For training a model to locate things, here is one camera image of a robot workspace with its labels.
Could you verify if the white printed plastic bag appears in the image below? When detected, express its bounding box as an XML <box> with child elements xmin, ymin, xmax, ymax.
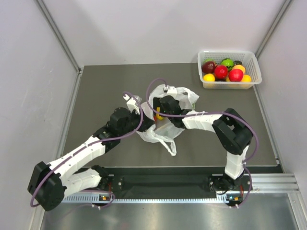
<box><xmin>137</xmin><ymin>84</ymin><xmax>199</xmax><ymax>156</ymax></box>

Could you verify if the white perforated plastic basket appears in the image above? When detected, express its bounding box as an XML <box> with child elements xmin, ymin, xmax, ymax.
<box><xmin>197</xmin><ymin>49</ymin><xmax>263</xmax><ymax>90</ymax></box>

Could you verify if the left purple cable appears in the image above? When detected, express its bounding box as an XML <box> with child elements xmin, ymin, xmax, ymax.
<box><xmin>29</xmin><ymin>91</ymin><xmax>144</xmax><ymax>208</ymax></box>

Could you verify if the green fruit behind apple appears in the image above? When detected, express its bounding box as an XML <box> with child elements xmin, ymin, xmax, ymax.
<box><xmin>203</xmin><ymin>58</ymin><xmax>214</xmax><ymax>63</ymax></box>

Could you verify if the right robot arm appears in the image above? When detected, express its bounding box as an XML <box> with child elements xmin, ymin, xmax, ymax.
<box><xmin>153</xmin><ymin>95</ymin><xmax>253</xmax><ymax>192</ymax></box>

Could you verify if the slotted cable duct rail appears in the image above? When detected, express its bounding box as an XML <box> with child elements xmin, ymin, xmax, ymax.
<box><xmin>62</xmin><ymin>192</ymin><xmax>243</xmax><ymax>204</ymax></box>

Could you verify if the green striped fruit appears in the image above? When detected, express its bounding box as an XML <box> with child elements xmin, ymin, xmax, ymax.
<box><xmin>220</xmin><ymin>58</ymin><xmax>235</xmax><ymax>71</ymax></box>

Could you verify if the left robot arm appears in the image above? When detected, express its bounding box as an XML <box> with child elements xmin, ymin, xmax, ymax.
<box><xmin>27</xmin><ymin>107</ymin><xmax>154</xmax><ymax>211</ymax></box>

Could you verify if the yellow lemon right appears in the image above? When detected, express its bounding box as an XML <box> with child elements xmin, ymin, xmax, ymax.
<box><xmin>241</xmin><ymin>74</ymin><xmax>252</xmax><ymax>82</ymax></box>

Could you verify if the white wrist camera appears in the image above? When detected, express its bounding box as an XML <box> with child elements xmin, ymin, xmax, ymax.
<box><xmin>163</xmin><ymin>85</ymin><xmax>177</xmax><ymax>98</ymax></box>
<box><xmin>123</xmin><ymin>93</ymin><xmax>142</xmax><ymax>115</ymax></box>

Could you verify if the purple cable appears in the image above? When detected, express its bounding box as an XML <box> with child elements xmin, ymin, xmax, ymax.
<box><xmin>145</xmin><ymin>78</ymin><xmax>260</xmax><ymax>208</ymax></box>
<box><xmin>29</xmin><ymin>91</ymin><xmax>144</xmax><ymax>208</ymax></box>

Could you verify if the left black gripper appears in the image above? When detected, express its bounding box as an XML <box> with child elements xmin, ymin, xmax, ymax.
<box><xmin>119</xmin><ymin>108</ymin><xmax>155</xmax><ymax>137</ymax></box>

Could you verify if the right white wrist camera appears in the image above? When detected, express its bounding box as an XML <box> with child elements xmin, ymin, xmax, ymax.
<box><xmin>163</xmin><ymin>85</ymin><xmax>177</xmax><ymax>98</ymax></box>

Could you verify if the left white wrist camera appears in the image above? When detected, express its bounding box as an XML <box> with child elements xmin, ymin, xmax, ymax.
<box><xmin>123</xmin><ymin>93</ymin><xmax>142</xmax><ymax>115</ymax></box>

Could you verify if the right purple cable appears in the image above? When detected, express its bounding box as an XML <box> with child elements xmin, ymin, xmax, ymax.
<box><xmin>145</xmin><ymin>78</ymin><xmax>260</xmax><ymax>208</ymax></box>

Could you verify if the red fruit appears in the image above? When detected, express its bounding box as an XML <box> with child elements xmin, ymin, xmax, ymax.
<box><xmin>228</xmin><ymin>69</ymin><xmax>244</xmax><ymax>82</ymax></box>
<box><xmin>214</xmin><ymin>65</ymin><xmax>228</xmax><ymax>79</ymax></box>

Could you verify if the yellow lemon left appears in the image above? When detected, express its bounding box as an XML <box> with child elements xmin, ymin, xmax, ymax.
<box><xmin>203</xmin><ymin>73</ymin><xmax>215</xmax><ymax>82</ymax></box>

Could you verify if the yellow lemon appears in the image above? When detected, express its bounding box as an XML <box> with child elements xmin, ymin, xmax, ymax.
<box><xmin>241</xmin><ymin>74</ymin><xmax>252</xmax><ymax>82</ymax></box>
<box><xmin>203</xmin><ymin>73</ymin><xmax>215</xmax><ymax>82</ymax></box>

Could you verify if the yellow fruit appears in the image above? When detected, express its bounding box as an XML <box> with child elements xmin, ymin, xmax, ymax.
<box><xmin>156</xmin><ymin>107</ymin><xmax>164</xmax><ymax>120</ymax></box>

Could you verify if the red apple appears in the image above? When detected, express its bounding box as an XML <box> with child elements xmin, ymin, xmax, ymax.
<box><xmin>201</xmin><ymin>61</ymin><xmax>217</xmax><ymax>74</ymax></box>

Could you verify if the dark purple fruit back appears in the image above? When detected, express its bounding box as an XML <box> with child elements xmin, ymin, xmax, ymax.
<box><xmin>234</xmin><ymin>60</ymin><xmax>242</xmax><ymax>65</ymax></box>

